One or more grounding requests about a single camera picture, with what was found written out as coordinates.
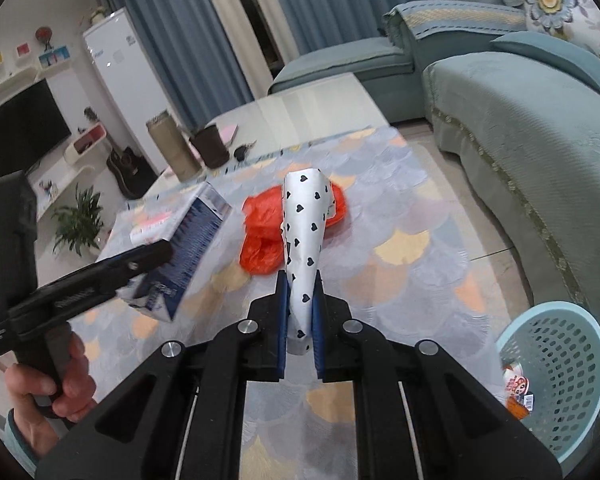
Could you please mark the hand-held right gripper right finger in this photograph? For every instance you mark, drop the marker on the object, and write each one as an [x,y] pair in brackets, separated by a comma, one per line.
[319,330]

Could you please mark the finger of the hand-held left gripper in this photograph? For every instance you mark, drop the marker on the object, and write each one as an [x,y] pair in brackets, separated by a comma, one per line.
[150,256]

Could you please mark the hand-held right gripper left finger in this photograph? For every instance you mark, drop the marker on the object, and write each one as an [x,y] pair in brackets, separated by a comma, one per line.
[280,330]

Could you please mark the blue and white carton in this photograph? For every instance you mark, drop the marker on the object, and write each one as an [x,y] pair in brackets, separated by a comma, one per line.
[190,250]

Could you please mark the white heart-print paper bag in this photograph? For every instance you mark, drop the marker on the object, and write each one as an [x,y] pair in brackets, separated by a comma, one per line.
[302,230]

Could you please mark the light blue plastic basket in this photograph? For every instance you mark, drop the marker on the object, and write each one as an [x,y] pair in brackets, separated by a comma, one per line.
[565,360]

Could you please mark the person's left forearm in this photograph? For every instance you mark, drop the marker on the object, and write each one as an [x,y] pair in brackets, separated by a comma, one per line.
[20,445]

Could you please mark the person's left hand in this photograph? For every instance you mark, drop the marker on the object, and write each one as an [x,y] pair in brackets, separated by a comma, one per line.
[77,385]

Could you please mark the pink packet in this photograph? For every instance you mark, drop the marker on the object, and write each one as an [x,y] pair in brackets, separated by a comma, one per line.
[152,225]

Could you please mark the green potted plant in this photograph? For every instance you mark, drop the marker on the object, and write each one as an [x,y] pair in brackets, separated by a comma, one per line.
[77,220]

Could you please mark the white television stand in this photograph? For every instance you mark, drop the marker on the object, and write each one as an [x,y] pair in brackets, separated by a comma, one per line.
[65,185]

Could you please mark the black guitar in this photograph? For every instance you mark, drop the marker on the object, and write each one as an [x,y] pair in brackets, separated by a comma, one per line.
[130,172]

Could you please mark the red plastic bag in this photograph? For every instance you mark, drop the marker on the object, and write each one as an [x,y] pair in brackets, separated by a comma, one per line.
[260,230]

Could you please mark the patterned tablecloth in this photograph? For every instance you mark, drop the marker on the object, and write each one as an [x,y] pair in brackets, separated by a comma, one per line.
[405,270]

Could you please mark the black television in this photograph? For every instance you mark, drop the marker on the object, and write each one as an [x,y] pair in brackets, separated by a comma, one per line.
[15,135]

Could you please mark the gold thermos bottle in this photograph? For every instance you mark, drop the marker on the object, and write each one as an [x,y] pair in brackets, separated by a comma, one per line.
[172,147]

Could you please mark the white oval shelf box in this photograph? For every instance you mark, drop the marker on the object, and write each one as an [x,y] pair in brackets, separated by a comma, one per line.
[82,145]

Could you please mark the dark brown cup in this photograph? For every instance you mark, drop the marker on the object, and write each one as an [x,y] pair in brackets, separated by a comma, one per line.
[210,147]

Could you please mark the black key bunch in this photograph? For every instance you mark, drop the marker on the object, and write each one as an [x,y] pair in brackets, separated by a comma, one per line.
[244,151]

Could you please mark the pink notebook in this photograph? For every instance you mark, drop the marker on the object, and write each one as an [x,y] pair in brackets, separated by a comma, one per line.
[230,135]

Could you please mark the white refrigerator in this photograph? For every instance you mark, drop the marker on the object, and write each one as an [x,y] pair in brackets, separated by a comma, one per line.
[125,90]

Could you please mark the blue picture card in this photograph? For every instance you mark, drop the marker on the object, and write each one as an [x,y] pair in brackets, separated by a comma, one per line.
[55,56]

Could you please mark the pink card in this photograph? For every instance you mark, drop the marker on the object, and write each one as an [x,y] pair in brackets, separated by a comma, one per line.
[24,49]

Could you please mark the red fan ornament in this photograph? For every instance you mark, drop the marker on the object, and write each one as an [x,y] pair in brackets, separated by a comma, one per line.
[44,37]

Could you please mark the snack packet with face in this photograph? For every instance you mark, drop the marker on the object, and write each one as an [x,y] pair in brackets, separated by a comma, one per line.
[517,385]

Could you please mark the glossy white coffee table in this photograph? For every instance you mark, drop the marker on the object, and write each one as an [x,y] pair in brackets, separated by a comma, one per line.
[305,110]

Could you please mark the blue curtain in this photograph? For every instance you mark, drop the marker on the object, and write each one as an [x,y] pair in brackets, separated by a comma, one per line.
[180,35]
[350,5]

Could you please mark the white sheer curtain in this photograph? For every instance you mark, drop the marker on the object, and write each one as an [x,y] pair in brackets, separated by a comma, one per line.
[240,10]

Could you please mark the teal sofa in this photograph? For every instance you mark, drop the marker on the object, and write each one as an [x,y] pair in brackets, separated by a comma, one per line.
[520,135]

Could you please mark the striped sofa throw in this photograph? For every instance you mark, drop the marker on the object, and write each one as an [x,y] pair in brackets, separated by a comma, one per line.
[455,20]

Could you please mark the teal pillow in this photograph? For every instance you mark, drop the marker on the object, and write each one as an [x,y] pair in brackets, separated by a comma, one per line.
[555,57]

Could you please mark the floral back cushion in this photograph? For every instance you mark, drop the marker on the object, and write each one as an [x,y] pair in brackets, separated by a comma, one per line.
[565,10]

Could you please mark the white wall shelf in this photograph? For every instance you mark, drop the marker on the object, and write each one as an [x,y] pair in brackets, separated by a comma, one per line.
[15,82]

